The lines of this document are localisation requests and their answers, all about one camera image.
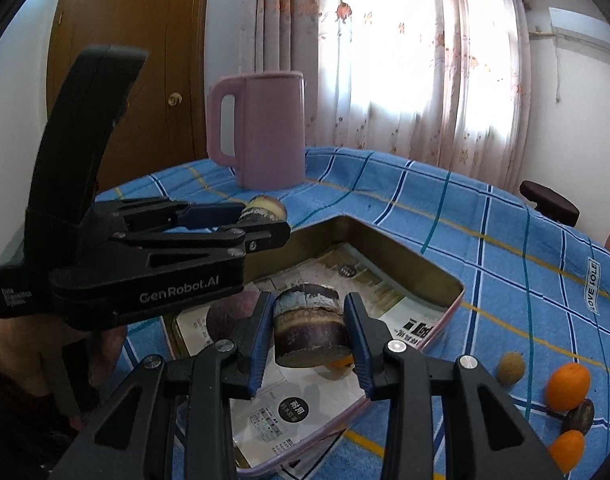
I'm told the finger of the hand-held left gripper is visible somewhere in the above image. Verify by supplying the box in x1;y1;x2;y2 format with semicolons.
111;220;292;272
118;199;248;229

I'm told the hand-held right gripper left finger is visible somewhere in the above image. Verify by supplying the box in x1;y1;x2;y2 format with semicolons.
48;291;276;480

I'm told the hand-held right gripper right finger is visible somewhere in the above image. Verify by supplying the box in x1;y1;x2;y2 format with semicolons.
342;291;560;480

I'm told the small purple sugarcane piece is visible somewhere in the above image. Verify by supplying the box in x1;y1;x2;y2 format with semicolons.
238;194;289;226

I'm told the large purple sugarcane piece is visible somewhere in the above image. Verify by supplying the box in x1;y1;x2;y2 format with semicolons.
271;282;350;369

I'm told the metal tin box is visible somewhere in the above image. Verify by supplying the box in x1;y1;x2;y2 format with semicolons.
169;214;466;474

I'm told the person's left hand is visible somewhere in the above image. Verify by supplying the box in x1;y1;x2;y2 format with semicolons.
0;310;130;433

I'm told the dark purple round fruit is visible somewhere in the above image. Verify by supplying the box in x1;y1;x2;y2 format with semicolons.
205;292;259;344

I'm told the printed paper sheet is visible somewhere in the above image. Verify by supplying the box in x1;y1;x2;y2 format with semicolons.
176;242;447;467

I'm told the pink plastic pitcher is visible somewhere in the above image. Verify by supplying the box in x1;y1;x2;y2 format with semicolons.
205;71;307;191

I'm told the brown wooden door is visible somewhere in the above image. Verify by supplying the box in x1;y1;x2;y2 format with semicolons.
45;0;212;197

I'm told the blue plaid tablecloth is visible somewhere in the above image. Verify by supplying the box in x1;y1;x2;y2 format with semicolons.
92;146;610;480

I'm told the large orange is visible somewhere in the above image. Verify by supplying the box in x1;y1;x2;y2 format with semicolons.
545;363;592;413

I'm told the floral sheer curtain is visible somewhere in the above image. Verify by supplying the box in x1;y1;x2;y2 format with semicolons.
235;0;534;192

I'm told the dark brown passion fruit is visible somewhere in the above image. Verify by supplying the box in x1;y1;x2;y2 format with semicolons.
560;398;596;436

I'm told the dark round stool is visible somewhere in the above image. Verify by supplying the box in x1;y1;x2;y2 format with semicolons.
518;180;582;229

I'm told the white air conditioner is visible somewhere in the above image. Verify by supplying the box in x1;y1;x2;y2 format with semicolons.
548;6;610;47

